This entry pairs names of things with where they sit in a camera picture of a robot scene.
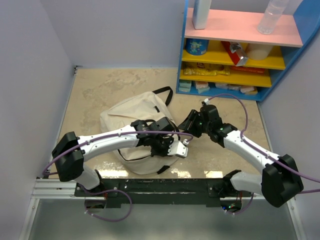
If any beige student backpack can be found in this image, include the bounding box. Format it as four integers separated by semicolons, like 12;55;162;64
100;86;180;175

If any orange red packet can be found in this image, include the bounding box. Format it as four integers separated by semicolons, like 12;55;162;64
229;65;265;74

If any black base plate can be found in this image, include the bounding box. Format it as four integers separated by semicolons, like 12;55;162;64
74;178;251;212

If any white bowl cup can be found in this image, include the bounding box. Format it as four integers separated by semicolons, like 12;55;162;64
245;43;273;61

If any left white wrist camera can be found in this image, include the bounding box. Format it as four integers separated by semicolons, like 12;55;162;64
167;140;188;159

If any yellow snack bag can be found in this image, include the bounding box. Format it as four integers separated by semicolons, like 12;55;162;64
183;62;231;77

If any blue shelf unit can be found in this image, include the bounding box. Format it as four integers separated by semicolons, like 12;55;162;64
176;0;320;102

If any white bottle on shelf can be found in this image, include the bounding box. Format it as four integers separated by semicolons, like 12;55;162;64
192;0;212;30

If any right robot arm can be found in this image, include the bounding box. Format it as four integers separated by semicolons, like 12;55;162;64
178;104;304;208

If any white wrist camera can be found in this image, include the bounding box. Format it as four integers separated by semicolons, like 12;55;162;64
167;140;188;159
202;98;210;106

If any pastel sponges row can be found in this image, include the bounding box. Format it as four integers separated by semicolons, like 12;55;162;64
178;80;258;95

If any clear plastic bottle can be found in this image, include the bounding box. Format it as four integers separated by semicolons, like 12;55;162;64
257;0;289;35

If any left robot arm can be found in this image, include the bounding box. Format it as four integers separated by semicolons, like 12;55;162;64
52;117;179;196

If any blue tin can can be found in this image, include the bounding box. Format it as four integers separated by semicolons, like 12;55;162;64
185;38;209;56

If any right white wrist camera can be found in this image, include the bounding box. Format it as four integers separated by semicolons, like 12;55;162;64
202;98;210;106

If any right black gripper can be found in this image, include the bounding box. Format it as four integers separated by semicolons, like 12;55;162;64
177;110;211;138

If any red snack packet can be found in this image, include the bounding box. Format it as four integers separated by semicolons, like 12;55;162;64
221;41;249;66

